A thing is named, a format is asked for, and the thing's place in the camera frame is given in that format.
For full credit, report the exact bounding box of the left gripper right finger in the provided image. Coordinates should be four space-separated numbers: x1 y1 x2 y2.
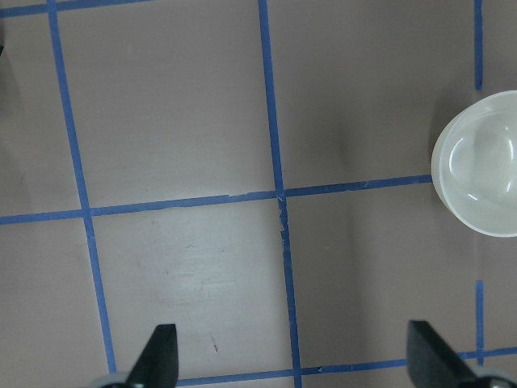
406 320 516 388

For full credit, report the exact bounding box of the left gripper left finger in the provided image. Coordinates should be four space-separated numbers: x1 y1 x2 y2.
90 323 179 388

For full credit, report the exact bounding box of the white bowl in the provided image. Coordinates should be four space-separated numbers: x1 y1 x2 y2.
431 91 516 238

